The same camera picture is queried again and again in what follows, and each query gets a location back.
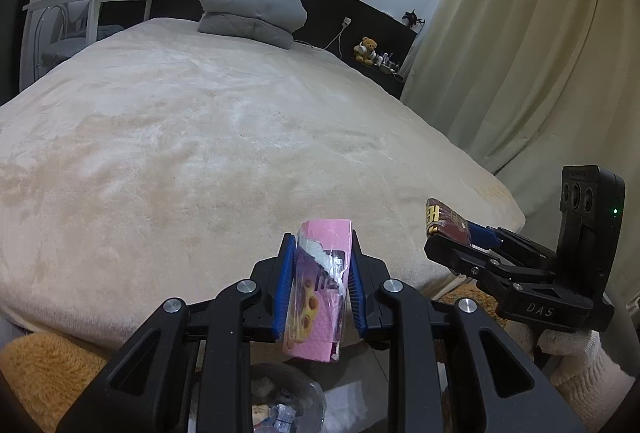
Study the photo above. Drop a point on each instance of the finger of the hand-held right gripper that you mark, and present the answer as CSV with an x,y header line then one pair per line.
x,y
445,250
482,233

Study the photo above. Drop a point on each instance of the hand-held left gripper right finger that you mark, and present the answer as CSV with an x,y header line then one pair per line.
x,y
357,288

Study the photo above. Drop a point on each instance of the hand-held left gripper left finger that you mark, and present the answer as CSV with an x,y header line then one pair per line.
x,y
285,283

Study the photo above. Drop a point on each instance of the maroon packet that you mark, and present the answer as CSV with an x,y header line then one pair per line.
x,y
447,220

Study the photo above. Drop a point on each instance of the pink torn box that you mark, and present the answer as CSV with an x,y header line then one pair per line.
x,y
320,313

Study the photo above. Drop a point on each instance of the clear plastic trash bag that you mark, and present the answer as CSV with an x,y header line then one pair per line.
x,y
295,393

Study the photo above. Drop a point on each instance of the cream curtain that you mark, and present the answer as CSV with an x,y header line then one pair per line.
x,y
500,63

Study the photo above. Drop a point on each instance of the cluster of small bottles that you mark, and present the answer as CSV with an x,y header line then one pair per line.
x,y
387,63

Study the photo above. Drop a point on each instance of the brown teddy bear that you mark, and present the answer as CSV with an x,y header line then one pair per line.
x,y
367,49

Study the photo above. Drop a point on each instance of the black spiky ornament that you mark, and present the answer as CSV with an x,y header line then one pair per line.
x,y
412,18

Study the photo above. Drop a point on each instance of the grey pillow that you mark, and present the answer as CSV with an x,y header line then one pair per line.
x,y
240,33

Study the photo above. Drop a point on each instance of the yellow plush rug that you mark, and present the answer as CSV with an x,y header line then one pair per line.
x,y
45,373

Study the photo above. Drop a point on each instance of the grey folded pillows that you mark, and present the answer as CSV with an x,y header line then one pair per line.
x,y
250,5

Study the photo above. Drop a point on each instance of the grey cushioned chair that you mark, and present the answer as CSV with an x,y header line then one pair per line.
x,y
65,45

